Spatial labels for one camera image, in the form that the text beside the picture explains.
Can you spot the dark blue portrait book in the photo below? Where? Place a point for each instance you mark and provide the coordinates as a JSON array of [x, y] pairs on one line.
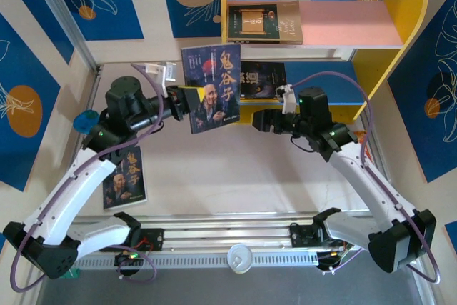
[[125, 183], [214, 69]]

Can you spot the dark blue wolf book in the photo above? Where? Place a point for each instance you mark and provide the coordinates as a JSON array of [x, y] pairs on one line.
[[264, 78]]

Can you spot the brown green cover book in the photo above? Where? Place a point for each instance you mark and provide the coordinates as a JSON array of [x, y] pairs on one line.
[[264, 21]]

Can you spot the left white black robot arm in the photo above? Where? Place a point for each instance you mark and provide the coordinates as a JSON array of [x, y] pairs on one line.
[[85, 180]]

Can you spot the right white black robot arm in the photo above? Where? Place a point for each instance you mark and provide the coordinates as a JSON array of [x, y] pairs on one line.
[[357, 173]]

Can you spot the blue plastic cup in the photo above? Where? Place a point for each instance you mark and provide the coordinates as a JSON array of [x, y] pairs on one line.
[[85, 121]]

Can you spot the white table mat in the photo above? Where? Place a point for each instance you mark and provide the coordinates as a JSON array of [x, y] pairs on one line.
[[214, 176]]

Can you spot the yellow pink blue bookshelf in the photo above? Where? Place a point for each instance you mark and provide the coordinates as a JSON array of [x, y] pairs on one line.
[[375, 69]]

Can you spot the white paper cup lid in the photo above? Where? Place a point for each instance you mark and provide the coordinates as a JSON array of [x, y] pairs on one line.
[[239, 258]]

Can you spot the right black adapter board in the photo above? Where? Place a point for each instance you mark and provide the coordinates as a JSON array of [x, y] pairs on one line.
[[323, 260]]

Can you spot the black adapter board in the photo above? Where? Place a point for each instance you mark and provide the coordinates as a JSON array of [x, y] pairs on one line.
[[323, 260], [123, 259]]

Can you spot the left black adapter board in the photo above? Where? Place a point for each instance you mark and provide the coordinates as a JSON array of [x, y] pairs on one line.
[[123, 259]]

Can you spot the green clip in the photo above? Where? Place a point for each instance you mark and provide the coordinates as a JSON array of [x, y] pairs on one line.
[[75, 273]]

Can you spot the aluminium corner post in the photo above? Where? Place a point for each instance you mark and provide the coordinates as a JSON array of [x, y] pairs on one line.
[[68, 23]]

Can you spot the aluminium rail frame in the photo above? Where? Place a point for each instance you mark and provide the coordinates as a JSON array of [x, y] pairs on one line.
[[221, 233]]

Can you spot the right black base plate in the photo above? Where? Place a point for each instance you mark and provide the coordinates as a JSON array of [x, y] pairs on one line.
[[300, 235]]

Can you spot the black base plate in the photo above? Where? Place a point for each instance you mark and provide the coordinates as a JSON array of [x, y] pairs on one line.
[[300, 235], [157, 237]]

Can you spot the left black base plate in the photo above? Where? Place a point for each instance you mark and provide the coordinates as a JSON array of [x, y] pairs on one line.
[[157, 237]]

